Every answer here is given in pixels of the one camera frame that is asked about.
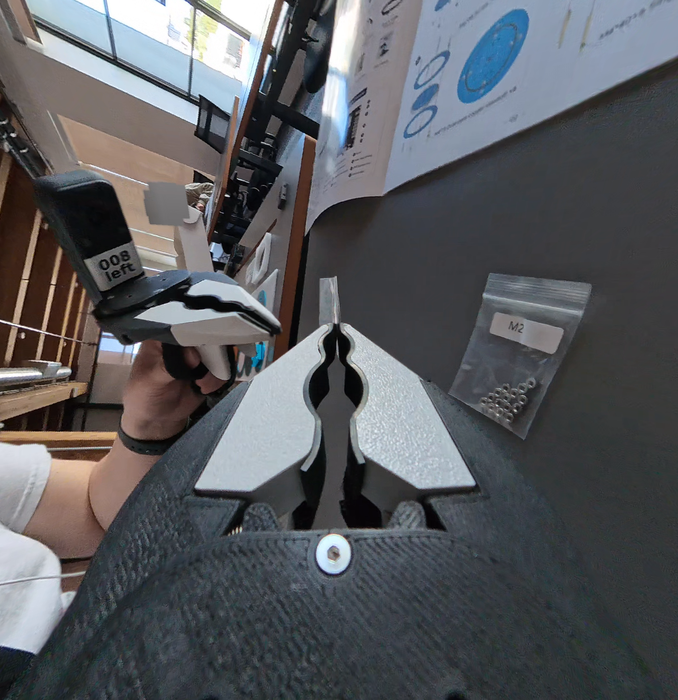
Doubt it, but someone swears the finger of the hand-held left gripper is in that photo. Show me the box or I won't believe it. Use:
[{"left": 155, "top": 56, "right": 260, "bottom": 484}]
[
  {"left": 135, "top": 302, "right": 281, "bottom": 345},
  {"left": 179, "top": 278, "right": 282, "bottom": 326}
]

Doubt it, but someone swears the large window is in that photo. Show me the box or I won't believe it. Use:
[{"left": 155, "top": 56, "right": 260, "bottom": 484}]
[{"left": 27, "top": 0, "right": 274, "bottom": 102}]

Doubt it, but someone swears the clear bag of black screws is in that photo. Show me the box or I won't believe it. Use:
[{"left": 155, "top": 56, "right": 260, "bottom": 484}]
[{"left": 319, "top": 276, "right": 341, "bottom": 329}]

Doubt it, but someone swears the person's dark trouser leg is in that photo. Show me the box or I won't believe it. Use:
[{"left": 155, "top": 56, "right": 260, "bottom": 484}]
[{"left": 0, "top": 642, "right": 34, "bottom": 700}]

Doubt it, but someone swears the person's left forearm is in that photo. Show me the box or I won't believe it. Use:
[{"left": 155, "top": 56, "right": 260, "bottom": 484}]
[{"left": 24, "top": 437, "right": 154, "bottom": 559}]

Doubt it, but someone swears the person's left hand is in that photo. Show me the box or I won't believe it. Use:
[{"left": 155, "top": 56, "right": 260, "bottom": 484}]
[{"left": 122, "top": 342, "right": 233, "bottom": 439}]

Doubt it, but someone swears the black wristband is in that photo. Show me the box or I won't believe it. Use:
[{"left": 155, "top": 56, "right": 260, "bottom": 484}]
[{"left": 117, "top": 421, "right": 178, "bottom": 456}]

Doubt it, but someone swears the paper assembly manual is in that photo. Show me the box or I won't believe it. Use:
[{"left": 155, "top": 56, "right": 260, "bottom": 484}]
[{"left": 305, "top": 0, "right": 678, "bottom": 236}]

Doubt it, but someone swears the black monitor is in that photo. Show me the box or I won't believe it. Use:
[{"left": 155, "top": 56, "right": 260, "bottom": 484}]
[{"left": 194, "top": 94, "right": 231, "bottom": 154}]

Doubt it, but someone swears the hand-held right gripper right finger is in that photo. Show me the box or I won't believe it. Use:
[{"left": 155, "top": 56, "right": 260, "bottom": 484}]
[{"left": 339, "top": 322, "right": 478, "bottom": 530}]

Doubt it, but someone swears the silver ventilation duct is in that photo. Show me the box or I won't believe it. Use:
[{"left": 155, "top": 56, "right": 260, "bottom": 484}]
[{"left": 0, "top": 363, "right": 72, "bottom": 390}]

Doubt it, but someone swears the thin white cable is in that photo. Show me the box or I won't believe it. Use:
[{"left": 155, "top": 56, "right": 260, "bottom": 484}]
[{"left": 0, "top": 571, "right": 63, "bottom": 590}]

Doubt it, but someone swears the clear bag of silver nuts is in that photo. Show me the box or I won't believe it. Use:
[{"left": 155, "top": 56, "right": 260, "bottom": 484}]
[{"left": 448, "top": 273, "right": 592, "bottom": 440}]

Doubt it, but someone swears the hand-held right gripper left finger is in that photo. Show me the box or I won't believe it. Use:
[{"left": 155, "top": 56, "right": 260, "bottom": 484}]
[{"left": 193, "top": 323, "right": 340, "bottom": 530}]

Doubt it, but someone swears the white foam square with hole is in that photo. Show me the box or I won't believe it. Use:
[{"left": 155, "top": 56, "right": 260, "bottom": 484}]
[{"left": 245, "top": 232, "right": 274, "bottom": 285}]

